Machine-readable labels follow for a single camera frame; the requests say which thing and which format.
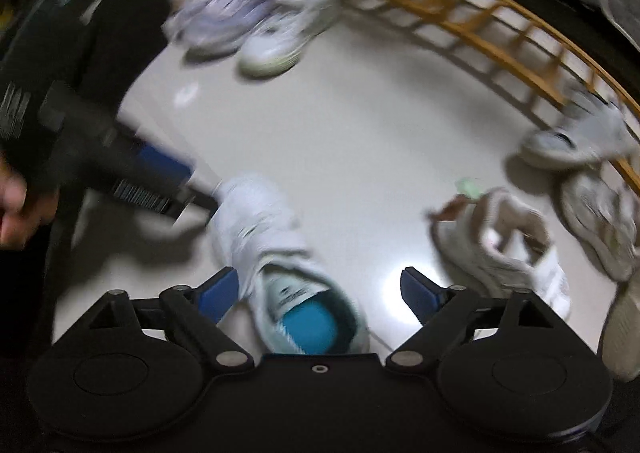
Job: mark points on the white beige velcro sneaker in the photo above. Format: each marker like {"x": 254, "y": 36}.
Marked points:
{"x": 500, "y": 253}
{"x": 625, "y": 333}

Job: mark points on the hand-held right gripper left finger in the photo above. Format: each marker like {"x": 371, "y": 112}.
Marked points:
{"x": 220, "y": 293}

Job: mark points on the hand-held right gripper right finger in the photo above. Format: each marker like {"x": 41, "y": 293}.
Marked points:
{"x": 420, "y": 295}

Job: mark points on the white grey velcro sneaker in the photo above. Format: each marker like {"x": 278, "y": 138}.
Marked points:
{"x": 565, "y": 143}
{"x": 600, "y": 223}

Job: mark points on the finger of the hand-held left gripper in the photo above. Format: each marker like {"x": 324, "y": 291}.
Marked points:
{"x": 150, "y": 198}
{"x": 160, "y": 163}

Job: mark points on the person's left hand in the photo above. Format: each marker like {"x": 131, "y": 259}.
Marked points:
{"x": 20, "y": 213}

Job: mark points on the white sneaker green lining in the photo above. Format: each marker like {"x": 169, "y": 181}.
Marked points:
{"x": 260, "y": 233}
{"x": 285, "y": 33}

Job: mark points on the wooden shoe rack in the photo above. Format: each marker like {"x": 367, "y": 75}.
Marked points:
{"x": 480, "y": 40}

